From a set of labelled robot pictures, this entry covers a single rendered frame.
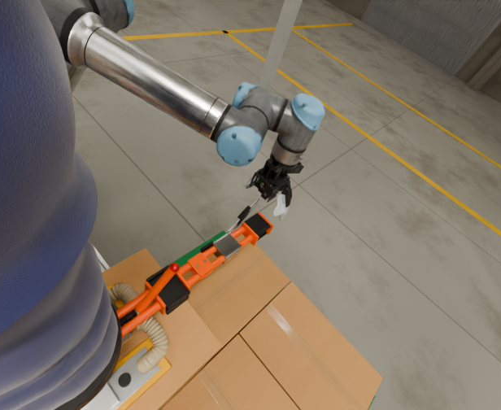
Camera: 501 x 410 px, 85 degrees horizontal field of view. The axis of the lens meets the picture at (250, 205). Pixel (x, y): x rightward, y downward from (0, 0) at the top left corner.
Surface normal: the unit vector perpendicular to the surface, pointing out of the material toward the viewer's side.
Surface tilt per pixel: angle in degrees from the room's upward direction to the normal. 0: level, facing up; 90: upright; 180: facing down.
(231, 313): 0
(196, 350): 0
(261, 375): 0
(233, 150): 90
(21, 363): 76
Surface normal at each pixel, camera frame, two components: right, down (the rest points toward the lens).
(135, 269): 0.28, -0.61
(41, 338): 0.93, 0.31
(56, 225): 1.00, 0.09
